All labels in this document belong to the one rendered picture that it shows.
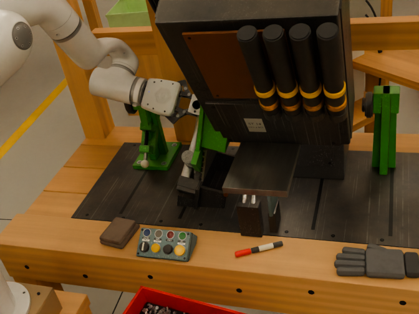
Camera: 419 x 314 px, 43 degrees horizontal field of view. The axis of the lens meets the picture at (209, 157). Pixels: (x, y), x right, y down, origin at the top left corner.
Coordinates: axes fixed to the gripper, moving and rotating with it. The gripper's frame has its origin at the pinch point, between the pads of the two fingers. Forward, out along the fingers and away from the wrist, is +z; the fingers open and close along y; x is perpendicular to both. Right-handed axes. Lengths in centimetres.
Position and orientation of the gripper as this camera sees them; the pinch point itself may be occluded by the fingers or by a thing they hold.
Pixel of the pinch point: (195, 106)
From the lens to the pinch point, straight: 153.2
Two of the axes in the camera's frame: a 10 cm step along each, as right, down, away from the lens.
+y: 2.7, -9.6, 1.0
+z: 9.6, 2.5, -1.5
